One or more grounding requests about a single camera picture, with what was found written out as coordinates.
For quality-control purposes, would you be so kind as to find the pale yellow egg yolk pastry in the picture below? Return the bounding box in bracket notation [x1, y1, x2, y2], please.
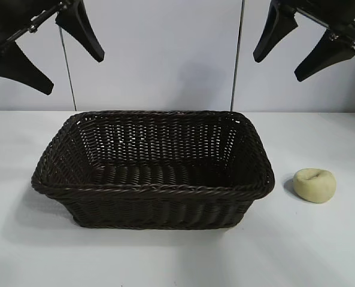
[293, 167, 336, 204]

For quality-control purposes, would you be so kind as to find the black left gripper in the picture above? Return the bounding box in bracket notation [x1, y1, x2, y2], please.
[0, 0, 105, 96]

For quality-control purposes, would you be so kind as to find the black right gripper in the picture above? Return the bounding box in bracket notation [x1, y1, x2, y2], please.
[253, 0, 355, 82]

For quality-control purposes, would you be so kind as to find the dark brown woven basket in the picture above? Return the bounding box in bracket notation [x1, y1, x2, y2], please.
[31, 109, 277, 231]

